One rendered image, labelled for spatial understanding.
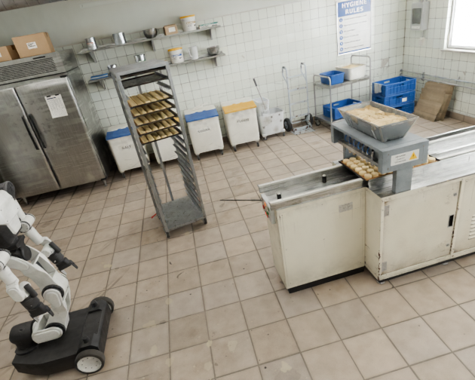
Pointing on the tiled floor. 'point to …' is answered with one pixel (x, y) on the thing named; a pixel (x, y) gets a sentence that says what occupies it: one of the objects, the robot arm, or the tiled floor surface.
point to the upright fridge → (43, 125)
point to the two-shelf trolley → (335, 87)
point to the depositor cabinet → (428, 218)
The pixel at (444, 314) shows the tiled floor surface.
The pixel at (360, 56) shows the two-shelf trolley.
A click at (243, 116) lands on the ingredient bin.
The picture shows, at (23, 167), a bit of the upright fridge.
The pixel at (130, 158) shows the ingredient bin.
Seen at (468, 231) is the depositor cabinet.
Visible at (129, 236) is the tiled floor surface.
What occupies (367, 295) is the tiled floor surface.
